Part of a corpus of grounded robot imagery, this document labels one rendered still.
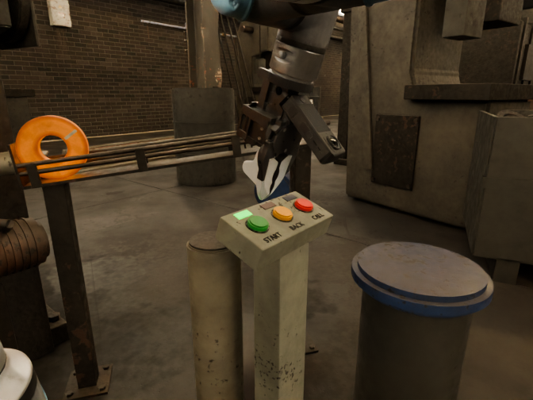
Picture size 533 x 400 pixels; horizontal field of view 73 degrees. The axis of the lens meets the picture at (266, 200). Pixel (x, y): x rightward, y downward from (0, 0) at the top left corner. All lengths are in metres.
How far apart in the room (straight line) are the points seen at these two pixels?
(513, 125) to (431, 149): 0.85
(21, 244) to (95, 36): 7.29
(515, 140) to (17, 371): 1.76
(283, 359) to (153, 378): 0.56
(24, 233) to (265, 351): 0.63
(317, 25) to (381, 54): 2.28
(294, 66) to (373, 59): 2.32
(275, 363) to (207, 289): 0.21
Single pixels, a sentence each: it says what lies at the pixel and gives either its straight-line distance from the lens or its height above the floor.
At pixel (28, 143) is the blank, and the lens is 1.04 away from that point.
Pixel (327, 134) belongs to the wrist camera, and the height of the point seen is 0.77.
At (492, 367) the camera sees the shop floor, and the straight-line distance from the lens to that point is 1.45.
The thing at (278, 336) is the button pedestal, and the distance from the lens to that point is 0.78.
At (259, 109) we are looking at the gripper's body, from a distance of 0.60.
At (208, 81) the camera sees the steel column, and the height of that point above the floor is 0.98.
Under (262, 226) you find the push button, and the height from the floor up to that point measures 0.61.
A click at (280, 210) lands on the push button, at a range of 0.72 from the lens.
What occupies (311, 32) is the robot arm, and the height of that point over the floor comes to 0.91.
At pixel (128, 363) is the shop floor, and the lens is 1.35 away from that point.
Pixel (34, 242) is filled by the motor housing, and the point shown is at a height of 0.49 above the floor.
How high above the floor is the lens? 0.83
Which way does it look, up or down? 16 degrees down
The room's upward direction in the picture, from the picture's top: straight up
